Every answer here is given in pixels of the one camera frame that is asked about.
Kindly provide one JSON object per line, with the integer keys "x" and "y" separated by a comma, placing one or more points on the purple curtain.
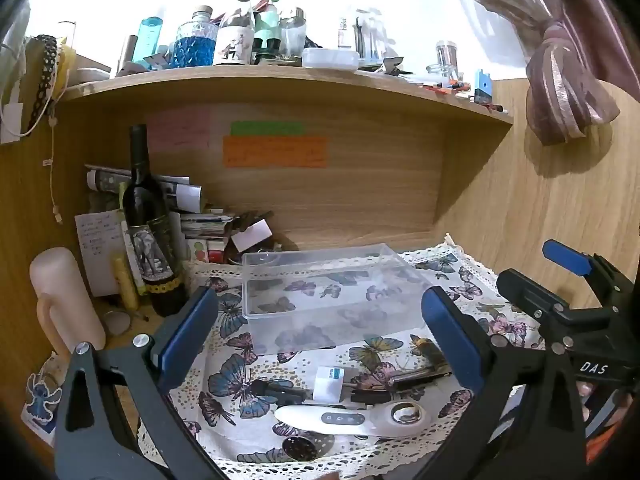
{"x": 560, "y": 60}

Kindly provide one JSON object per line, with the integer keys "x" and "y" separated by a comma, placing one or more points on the silver metal cylinder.
{"x": 415, "y": 376}

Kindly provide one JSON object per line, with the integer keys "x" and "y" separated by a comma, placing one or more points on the black gold lace ribbon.
{"x": 42, "y": 77}

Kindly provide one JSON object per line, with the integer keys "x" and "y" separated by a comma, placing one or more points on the clear glass jar metal lid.
{"x": 292, "y": 32}

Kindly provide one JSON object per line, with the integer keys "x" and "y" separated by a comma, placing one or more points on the white handheld thermometer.
{"x": 350, "y": 417}

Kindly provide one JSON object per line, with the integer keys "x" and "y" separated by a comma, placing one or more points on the white plastic box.
{"x": 330, "y": 58}

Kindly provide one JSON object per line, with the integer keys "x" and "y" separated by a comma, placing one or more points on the blue black small box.
{"x": 482, "y": 85}

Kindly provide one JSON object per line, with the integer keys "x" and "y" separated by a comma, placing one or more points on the round silver lid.
{"x": 116, "y": 322}

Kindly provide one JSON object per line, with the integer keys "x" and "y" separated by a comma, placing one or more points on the blue patterned glass bottle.
{"x": 195, "y": 42}

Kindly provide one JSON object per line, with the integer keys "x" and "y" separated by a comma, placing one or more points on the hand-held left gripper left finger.
{"x": 186, "y": 342}

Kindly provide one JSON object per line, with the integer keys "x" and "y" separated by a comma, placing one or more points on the small clear glass jar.
{"x": 446, "y": 57}

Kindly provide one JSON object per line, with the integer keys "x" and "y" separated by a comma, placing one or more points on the clear labelled glass bottle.
{"x": 235, "y": 30}

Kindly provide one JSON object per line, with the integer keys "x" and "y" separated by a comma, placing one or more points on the wooden shelf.
{"x": 300, "y": 90}

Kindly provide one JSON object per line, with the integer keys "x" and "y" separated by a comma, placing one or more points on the green spray bottle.
{"x": 267, "y": 30}

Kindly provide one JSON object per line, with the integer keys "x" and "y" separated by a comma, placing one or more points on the pink sticky note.
{"x": 180, "y": 130}

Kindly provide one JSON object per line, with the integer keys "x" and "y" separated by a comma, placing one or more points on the blue cartoon sticker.
{"x": 42, "y": 395}

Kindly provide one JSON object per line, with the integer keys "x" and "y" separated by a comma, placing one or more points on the yellow tube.
{"x": 126, "y": 282}

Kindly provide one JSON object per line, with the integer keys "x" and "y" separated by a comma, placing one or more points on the butterfly printed lace cloth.
{"x": 300, "y": 360}

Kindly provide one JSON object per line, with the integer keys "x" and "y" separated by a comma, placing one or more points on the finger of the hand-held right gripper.
{"x": 525, "y": 290}
{"x": 565, "y": 256}

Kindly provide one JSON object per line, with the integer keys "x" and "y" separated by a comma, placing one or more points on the small white box blue label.
{"x": 330, "y": 384}

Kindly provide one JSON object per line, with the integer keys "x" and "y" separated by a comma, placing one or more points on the clear plastic container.
{"x": 332, "y": 300}

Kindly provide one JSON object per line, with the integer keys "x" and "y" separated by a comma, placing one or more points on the pink mug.
{"x": 62, "y": 295}

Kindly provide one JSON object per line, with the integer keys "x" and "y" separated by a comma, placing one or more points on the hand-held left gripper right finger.
{"x": 450, "y": 342}

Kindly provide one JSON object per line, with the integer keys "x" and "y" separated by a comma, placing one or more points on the green sticky note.
{"x": 267, "y": 128}

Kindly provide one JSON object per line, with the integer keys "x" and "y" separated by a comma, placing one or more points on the light blue bottle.
{"x": 150, "y": 40}

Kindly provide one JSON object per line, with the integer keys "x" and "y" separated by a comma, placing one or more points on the white handwritten note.
{"x": 97, "y": 250}

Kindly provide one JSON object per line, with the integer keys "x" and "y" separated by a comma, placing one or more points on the orange sticky note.
{"x": 275, "y": 152}

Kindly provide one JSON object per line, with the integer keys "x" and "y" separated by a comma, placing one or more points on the brown gold tube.
{"x": 431, "y": 352}

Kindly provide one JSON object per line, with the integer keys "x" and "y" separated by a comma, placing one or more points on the person's right hand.
{"x": 584, "y": 389}

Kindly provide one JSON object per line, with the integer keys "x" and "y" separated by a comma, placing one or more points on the pile of papers and booklets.
{"x": 200, "y": 210}

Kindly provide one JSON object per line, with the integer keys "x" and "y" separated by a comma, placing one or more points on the dark wine bottle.
{"x": 150, "y": 240}

